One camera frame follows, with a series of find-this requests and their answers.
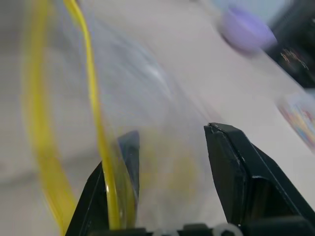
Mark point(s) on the clear box of colourful items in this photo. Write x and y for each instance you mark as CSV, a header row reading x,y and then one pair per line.
x,y
300,115

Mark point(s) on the clear plastic bag yellow zip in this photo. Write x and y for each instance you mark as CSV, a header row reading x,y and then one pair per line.
x,y
137,73

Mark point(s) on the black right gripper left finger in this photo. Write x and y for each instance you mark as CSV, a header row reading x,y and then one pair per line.
x,y
89,209

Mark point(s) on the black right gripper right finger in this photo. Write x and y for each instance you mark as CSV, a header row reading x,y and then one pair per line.
x,y
229,172

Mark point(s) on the black handheld remote controller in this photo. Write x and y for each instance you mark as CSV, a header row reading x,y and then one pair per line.
x,y
295,49

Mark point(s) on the purple plastic bowl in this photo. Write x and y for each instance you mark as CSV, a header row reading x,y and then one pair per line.
x,y
246,29

